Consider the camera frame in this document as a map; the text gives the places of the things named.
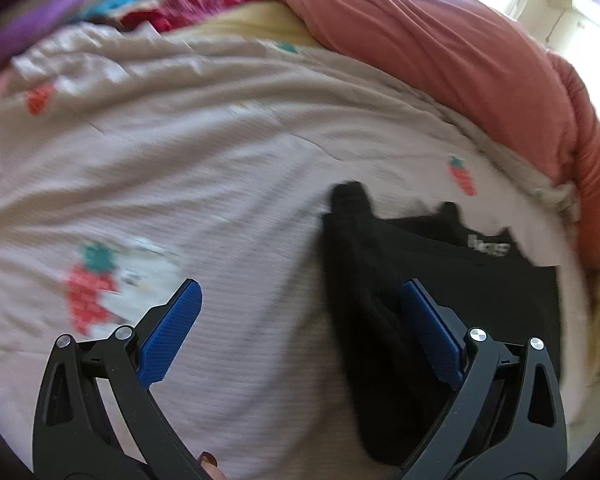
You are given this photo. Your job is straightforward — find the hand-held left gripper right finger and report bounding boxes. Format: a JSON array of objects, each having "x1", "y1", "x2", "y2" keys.
[{"x1": 400, "y1": 280, "x2": 568, "y2": 480}]

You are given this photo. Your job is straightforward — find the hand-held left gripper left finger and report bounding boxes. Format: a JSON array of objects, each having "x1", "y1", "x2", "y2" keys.
[{"x1": 32, "y1": 277, "x2": 216, "y2": 480}]

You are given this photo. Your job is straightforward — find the black shirt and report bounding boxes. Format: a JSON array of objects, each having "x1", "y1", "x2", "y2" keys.
[{"x1": 322, "y1": 181, "x2": 563, "y2": 466}]

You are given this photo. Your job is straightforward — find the person's left hand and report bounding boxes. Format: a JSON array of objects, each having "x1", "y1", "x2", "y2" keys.
[{"x1": 197, "y1": 452, "x2": 227, "y2": 480}]

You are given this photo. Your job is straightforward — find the strawberry print blanket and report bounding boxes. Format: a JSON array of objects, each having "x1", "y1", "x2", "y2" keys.
[{"x1": 0, "y1": 25, "x2": 596, "y2": 480}]

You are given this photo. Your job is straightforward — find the salmon pink pillow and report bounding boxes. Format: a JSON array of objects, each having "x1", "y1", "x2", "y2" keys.
[{"x1": 275, "y1": 0, "x2": 600, "y2": 271}]

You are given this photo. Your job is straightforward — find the cream cloth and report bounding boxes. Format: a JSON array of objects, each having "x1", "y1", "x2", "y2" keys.
[{"x1": 200, "y1": 0, "x2": 321, "y2": 46}]

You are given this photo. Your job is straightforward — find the striped pillow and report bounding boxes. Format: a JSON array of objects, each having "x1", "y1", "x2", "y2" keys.
[{"x1": 0, "y1": 0, "x2": 146, "y2": 76}]

